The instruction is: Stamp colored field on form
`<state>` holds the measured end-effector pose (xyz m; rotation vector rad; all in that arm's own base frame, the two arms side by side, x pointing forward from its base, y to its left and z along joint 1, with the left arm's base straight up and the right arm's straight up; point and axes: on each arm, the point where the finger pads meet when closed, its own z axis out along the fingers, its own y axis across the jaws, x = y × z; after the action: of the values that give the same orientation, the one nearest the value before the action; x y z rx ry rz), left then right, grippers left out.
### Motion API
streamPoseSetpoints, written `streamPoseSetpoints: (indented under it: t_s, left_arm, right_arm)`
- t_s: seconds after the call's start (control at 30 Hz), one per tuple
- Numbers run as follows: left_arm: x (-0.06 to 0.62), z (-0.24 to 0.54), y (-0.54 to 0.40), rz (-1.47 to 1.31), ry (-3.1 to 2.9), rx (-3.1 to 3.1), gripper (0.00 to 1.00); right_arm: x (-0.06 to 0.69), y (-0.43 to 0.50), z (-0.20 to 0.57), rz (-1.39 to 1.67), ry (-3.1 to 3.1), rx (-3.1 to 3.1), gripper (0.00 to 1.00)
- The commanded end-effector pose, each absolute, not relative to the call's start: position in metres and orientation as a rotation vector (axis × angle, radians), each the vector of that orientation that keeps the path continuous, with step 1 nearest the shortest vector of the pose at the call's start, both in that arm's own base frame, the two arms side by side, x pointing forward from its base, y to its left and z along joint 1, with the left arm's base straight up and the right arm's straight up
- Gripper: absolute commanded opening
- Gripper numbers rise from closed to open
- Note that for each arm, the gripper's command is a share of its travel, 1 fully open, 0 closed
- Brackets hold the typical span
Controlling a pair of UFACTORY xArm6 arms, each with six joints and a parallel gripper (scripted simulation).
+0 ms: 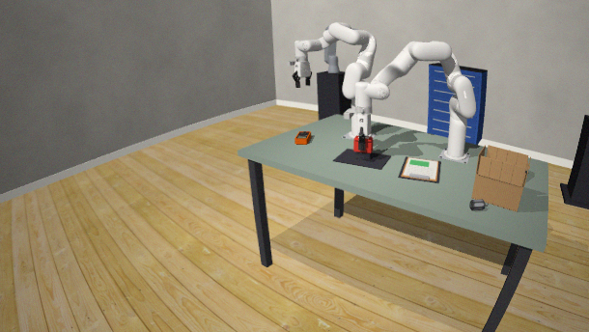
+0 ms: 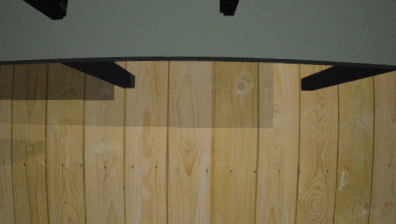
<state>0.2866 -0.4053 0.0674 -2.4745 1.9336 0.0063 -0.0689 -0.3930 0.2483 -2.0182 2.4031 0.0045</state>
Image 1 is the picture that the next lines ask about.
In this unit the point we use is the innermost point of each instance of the orange digital multimeter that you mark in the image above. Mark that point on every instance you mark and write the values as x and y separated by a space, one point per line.
302 138

